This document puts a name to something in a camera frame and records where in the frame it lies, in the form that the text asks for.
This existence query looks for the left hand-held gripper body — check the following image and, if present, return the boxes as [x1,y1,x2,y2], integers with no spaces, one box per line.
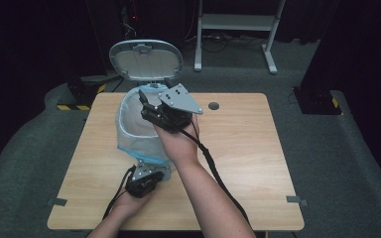
[125,162,173,199]

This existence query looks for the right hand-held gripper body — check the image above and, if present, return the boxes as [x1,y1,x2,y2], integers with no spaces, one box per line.
[141,83,203,134]

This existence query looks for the white trash can grey lid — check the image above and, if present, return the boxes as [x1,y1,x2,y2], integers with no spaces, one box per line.
[108,39,184,167]

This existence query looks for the translucent blue trash bag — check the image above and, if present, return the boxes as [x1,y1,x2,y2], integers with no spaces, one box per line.
[115,83,177,167]

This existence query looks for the person's left hand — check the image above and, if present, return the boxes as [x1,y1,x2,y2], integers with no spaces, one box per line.
[113,190,157,221]

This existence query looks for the person's right hand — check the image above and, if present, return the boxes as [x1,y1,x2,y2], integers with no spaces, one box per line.
[153,113,201,167]

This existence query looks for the black yellow striped stand base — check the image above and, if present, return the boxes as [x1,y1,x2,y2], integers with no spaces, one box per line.
[57,74,108,112]

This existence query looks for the grey tape strip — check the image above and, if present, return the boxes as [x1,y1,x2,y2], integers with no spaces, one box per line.
[47,196,68,207]
[285,195,309,208]

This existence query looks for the white metal stand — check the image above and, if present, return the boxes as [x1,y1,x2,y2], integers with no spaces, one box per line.
[193,0,287,75]

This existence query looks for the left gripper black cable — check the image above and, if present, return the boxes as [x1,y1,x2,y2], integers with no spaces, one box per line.
[101,165,137,221]

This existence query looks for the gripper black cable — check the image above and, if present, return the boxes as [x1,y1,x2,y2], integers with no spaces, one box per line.
[178,127,251,230]
[101,165,137,221]

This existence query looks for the floor cables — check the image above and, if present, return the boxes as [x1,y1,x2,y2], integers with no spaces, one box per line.
[183,32,266,54]

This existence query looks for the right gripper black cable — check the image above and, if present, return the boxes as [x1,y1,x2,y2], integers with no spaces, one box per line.
[178,127,251,230]

